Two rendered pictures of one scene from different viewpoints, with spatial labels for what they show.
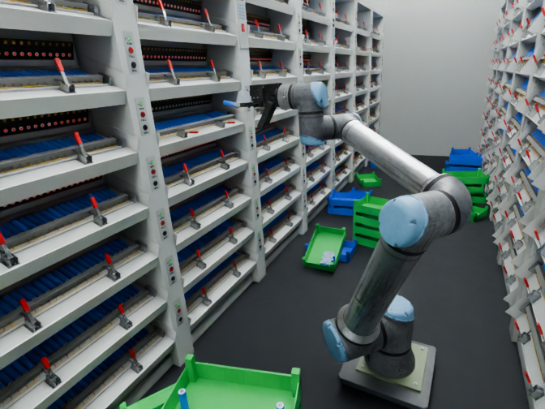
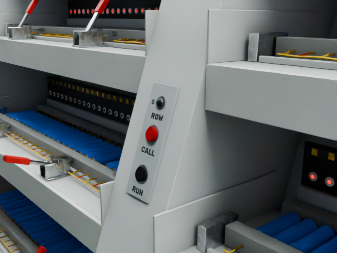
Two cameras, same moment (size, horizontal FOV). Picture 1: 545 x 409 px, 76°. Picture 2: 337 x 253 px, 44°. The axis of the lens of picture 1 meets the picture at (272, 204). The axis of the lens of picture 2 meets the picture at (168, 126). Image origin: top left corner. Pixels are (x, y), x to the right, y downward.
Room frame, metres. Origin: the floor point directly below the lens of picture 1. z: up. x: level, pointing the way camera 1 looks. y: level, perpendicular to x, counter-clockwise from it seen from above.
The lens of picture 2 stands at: (1.99, -0.31, 1.08)
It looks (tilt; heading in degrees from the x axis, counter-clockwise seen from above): 2 degrees down; 110
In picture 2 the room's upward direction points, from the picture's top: 15 degrees clockwise
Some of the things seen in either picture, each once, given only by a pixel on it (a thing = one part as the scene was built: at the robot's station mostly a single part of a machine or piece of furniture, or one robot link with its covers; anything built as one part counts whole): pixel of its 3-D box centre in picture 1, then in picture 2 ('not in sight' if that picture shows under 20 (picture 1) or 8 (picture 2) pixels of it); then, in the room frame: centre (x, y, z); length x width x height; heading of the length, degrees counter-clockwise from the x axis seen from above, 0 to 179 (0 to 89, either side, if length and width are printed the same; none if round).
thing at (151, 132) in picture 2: not in sight; (153, 134); (1.83, 0.09, 1.05); 0.02 x 0.01 x 0.02; 152
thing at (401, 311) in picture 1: (389, 320); not in sight; (1.07, -0.41, 0.26); 0.17 x 0.15 x 0.18; 110
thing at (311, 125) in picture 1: (314, 127); not in sight; (1.30, -0.17, 0.96); 0.12 x 0.09 x 0.12; 110
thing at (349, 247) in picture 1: (331, 247); not in sight; (2.11, -0.38, 0.04); 0.30 x 0.20 x 0.08; 62
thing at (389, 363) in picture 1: (389, 349); not in sight; (1.07, -0.42, 0.12); 0.19 x 0.19 x 0.10
